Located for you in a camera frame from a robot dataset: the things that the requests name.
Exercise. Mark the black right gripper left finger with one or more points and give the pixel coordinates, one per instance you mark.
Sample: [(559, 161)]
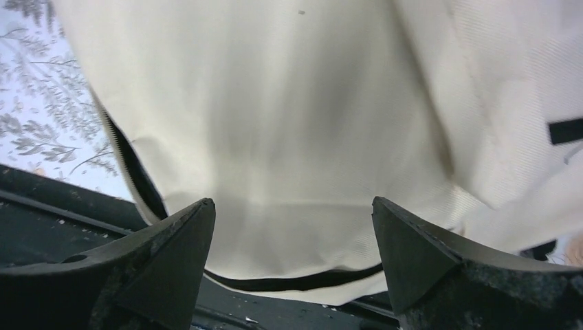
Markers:
[(147, 280)]

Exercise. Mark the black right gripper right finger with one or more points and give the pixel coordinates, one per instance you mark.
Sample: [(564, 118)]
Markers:
[(437, 279)]

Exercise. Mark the beige canvas backpack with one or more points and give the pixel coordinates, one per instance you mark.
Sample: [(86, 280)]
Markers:
[(293, 115)]

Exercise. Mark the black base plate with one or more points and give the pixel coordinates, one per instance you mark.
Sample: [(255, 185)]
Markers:
[(44, 220)]

